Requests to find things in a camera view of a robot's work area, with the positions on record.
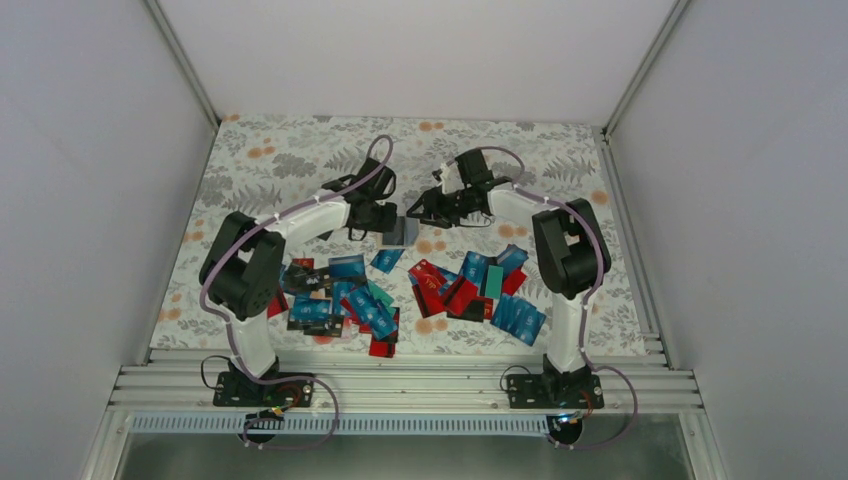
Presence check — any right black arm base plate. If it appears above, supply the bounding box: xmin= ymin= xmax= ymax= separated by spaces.
xmin=505 ymin=370 xmax=605 ymax=410

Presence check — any grey slotted cable duct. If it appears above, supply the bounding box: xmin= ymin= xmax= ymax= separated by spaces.
xmin=130 ymin=412 xmax=549 ymax=437

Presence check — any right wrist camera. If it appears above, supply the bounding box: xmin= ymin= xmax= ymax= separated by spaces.
xmin=433 ymin=160 xmax=464 ymax=195

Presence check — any blue card left lower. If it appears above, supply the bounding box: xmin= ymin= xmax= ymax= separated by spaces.
xmin=290 ymin=297 xmax=332 ymax=324

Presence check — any red card with chip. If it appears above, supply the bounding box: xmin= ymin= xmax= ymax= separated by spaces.
xmin=408 ymin=259 xmax=449 ymax=297

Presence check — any blue card upper centre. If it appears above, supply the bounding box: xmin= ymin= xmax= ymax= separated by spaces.
xmin=370 ymin=249 xmax=405 ymax=274

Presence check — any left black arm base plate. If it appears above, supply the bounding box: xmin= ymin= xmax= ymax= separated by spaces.
xmin=212 ymin=370 xmax=314 ymax=408

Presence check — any blue card upper right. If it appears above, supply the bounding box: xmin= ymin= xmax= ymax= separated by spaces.
xmin=460 ymin=251 xmax=491 ymax=287

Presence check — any floral patterned table mat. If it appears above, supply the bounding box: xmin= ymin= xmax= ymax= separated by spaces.
xmin=151 ymin=115 xmax=646 ymax=358

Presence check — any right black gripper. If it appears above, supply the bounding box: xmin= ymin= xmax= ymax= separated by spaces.
xmin=406 ymin=186 xmax=473 ymax=229

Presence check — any red card bottom centre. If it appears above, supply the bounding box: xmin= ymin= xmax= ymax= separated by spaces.
xmin=368 ymin=335 xmax=398 ymax=358

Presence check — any green card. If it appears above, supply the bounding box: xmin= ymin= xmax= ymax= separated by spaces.
xmin=480 ymin=265 xmax=504 ymax=300

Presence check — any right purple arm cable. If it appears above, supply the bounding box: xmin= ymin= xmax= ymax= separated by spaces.
xmin=450 ymin=146 xmax=639 ymax=452

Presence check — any black VIP card left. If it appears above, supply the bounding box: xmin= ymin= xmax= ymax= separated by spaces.
xmin=281 ymin=264 xmax=336 ymax=295

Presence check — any aluminium rail frame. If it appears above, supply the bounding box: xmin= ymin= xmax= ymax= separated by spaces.
xmin=108 ymin=349 xmax=703 ymax=414

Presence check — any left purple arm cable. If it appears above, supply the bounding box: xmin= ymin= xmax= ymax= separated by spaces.
xmin=199 ymin=134 xmax=395 ymax=452

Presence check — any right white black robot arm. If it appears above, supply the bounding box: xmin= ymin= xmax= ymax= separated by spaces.
xmin=406 ymin=147 xmax=611 ymax=407

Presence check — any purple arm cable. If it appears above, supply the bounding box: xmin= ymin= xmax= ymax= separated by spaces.
xmin=199 ymin=134 xmax=395 ymax=452
xmin=450 ymin=146 xmax=639 ymax=452

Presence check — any beige leather card holder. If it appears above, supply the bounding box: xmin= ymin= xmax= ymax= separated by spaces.
xmin=377 ymin=216 xmax=420 ymax=250

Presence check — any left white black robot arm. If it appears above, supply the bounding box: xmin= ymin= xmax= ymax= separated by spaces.
xmin=199 ymin=158 xmax=397 ymax=405

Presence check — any blue card stack right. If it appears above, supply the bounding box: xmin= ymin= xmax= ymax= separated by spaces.
xmin=491 ymin=294 xmax=547 ymax=346

